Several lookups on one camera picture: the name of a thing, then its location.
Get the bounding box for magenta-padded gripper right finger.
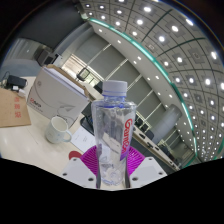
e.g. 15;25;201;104
125;146;168;189

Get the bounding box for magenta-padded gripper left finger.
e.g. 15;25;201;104
61;145;99;190

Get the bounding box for clear plastic water bottle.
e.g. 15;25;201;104
90;79;138;190

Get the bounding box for white printed paper sheet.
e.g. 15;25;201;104
69;125;97;154

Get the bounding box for white ceramic mug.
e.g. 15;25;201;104
44;115;73;145

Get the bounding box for black desk telephone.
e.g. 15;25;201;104
79;103;96;136

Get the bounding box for white paper ream box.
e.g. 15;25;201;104
25;64;90;129

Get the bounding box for flat brown cardboard sheet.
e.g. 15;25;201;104
0;87;32;129

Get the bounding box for black power adapter device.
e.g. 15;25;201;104
5;74;28;90

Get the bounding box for grey boxy monitor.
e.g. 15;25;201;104
35;48;56;67

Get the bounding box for round ceiling lights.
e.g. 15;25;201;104
79;0;224;161

